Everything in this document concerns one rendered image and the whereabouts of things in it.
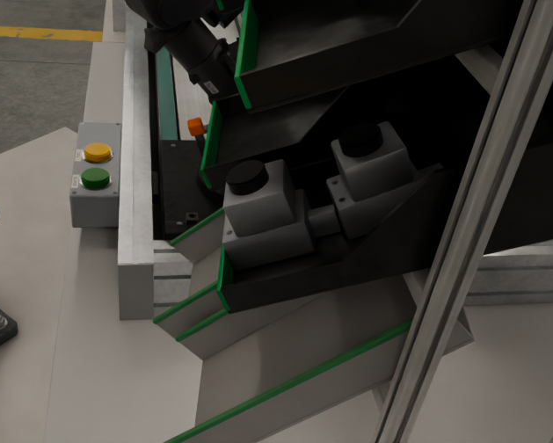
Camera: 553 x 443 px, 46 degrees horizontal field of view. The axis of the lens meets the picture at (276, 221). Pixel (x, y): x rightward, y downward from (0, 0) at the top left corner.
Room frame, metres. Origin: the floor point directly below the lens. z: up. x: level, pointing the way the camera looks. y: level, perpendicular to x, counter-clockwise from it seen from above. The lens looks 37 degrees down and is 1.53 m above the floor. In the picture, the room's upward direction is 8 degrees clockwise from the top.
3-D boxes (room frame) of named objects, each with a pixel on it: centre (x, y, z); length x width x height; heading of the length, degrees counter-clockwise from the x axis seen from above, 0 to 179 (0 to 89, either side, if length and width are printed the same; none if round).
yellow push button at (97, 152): (0.84, 0.29, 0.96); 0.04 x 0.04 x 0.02
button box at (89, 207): (0.84, 0.29, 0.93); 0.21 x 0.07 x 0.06; 14
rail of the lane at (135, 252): (1.04, 0.27, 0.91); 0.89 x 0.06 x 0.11; 14
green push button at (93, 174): (0.78, 0.27, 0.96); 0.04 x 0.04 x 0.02
